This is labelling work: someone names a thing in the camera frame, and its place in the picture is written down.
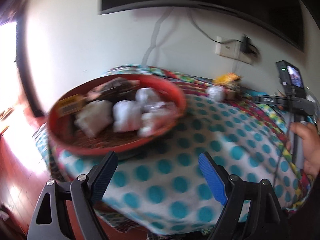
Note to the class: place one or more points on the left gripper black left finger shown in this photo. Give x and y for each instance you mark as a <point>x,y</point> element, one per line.
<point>101,175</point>

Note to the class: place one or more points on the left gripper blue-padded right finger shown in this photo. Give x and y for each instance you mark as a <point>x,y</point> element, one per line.
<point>215,176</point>

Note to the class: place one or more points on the white cloth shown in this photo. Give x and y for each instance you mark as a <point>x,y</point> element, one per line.
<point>94,117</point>

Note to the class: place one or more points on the yellow medicine box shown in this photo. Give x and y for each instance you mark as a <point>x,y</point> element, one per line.
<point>70,105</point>

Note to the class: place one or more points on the clear plastic wrap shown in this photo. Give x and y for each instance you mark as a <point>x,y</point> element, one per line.
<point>146,114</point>

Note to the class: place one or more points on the brown foil snack packet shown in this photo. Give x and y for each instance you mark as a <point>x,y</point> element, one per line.
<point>113,90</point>

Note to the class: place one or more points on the woven rope ball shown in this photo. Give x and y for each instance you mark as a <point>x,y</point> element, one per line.
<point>232,90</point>

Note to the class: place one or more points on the person right hand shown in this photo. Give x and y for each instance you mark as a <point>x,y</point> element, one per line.
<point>305,146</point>

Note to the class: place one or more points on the polka dot cloth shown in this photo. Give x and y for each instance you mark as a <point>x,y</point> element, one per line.
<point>160,185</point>

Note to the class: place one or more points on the red round tray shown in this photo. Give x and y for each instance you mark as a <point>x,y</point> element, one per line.
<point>65,134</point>

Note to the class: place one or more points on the yellow foil snack packet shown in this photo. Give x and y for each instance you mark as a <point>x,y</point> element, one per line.
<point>226,79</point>

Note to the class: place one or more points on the black power adapter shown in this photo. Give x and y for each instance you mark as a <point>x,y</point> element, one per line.
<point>247,47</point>

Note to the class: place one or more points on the black gripper-mounted camera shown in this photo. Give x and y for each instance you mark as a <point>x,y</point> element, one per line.
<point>291,79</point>

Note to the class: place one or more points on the white wall socket plate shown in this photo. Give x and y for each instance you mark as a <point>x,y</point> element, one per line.
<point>231,49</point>

